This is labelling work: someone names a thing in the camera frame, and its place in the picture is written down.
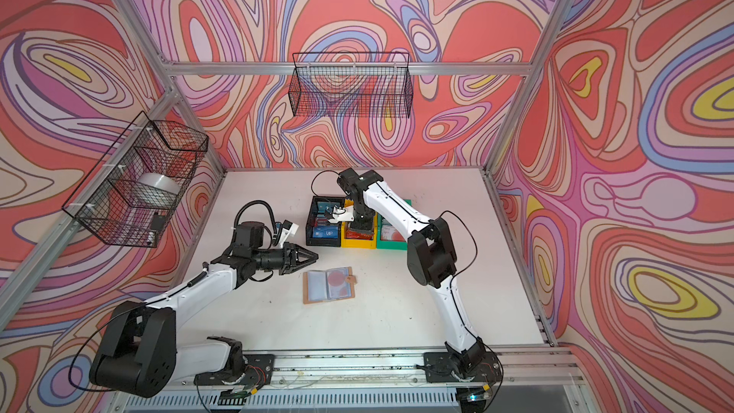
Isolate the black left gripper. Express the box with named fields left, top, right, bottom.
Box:
left=249, top=244, right=317, bottom=275

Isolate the blue VIP card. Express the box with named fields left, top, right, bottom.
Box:
left=312, top=226, right=339, bottom=240

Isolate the tan card holder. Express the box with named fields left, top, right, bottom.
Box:
left=303, top=267, right=357, bottom=304

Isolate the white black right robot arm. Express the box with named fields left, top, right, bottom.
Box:
left=336, top=168, right=487, bottom=380

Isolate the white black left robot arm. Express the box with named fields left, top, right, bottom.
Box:
left=88, top=222, right=318, bottom=398

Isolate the teal card in black bin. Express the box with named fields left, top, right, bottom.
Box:
left=317, top=201, right=341, bottom=214

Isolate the yellow plastic bin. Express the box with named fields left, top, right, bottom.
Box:
left=340, top=216, right=378, bottom=250

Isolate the black plastic bin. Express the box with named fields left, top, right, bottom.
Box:
left=306, top=196, right=345, bottom=248

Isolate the green plastic bin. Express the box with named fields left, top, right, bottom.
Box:
left=377, top=214, right=407, bottom=250

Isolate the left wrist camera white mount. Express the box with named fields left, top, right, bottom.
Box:
left=273, top=220, right=299, bottom=249

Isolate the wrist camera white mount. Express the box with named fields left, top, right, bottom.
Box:
left=273, top=220, right=299, bottom=249
left=325, top=200, right=355, bottom=224

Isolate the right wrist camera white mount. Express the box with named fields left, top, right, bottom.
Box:
left=325, top=200, right=355, bottom=224

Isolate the black corrugated cable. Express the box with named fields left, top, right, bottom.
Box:
left=232, top=200, right=277, bottom=242

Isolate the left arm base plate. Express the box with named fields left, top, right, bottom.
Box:
left=194, top=353, right=275, bottom=388

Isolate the back wire basket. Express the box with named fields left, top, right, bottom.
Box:
left=288, top=51, right=414, bottom=120

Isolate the wire basket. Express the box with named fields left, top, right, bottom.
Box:
left=288, top=51, right=414, bottom=120
left=62, top=113, right=209, bottom=249

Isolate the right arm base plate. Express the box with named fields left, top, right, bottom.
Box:
left=418, top=351, right=504, bottom=385

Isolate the left wire basket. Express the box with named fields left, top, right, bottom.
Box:
left=62, top=113, right=209, bottom=249

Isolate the aluminium rail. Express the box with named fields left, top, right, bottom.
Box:
left=114, top=343, right=586, bottom=413

